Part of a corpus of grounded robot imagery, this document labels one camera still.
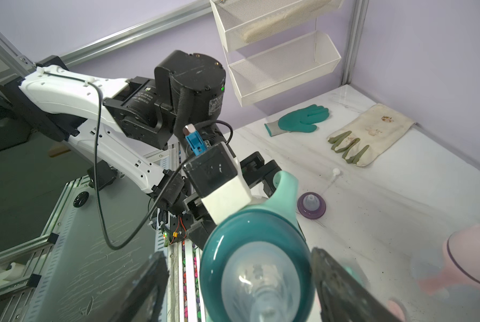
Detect purple nipple collar far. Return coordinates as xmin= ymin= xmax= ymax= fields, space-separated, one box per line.
xmin=297 ymin=168 xmax=342 ymax=220

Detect green rubber glove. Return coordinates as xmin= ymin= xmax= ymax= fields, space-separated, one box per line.
xmin=264 ymin=105 xmax=330 ymax=137

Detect pink bottle cap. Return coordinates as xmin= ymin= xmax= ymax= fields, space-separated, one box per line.
xmin=446 ymin=224 xmax=480 ymax=288

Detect white mesh shelf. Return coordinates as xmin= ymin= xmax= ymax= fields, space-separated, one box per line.
xmin=229 ymin=31 xmax=341 ymax=107
xmin=210 ymin=0 xmax=343 ymax=52

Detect beige glove green fingertips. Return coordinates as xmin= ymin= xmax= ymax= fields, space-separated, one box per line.
xmin=327 ymin=104 xmax=415 ymax=167

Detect upper white mesh shelf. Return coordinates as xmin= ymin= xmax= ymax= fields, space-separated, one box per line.
xmin=210 ymin=0 xmax=343 ymax=52

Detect teal nipple collar with straw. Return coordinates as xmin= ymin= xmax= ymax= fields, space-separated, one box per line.
xmin=198 ymin=208 xmax=316 ymax=322

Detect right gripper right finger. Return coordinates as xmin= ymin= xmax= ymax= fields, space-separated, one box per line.
xmin=311 ymin=248 xmax=399 ymax=322

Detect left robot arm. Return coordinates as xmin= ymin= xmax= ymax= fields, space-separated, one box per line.
xmin=0 ymin=50 xmax=230 ymax=247

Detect beige glove in shelf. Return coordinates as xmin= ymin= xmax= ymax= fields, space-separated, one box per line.
xmin=241 ymin=1 xmax=337 ymax=44

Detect aluminium front rail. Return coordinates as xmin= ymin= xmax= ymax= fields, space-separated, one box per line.
xmin=0 ymin=176 xmax=90 ymax=321

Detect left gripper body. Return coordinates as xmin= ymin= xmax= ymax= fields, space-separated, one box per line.
xmin=159 ymin=152 xmax=281 ymax=249

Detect clear baby bottle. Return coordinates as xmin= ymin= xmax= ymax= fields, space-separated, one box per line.
xmin=410 ymin=248 xmax=450 ymax=300

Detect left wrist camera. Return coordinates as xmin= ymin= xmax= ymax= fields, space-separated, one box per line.
xmin=183 ymin=122 xmax=252 ymax=225

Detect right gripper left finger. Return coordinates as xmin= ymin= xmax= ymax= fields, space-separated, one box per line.
xmin=86 ymin=251 xmax=170 ymax=322

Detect pink bottle handle ring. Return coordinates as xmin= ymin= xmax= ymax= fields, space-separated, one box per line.
xmin=418 ymin=257 xmax=466 ymax=297

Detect lower white mesh shelf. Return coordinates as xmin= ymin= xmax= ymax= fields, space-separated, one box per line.
xmin=229 ymin=31 xmax=341 ymax=107

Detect mint green bottle cap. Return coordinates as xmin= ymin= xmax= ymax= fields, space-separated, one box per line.
xmin=341 ymin=260 xmax=370 ymax=288

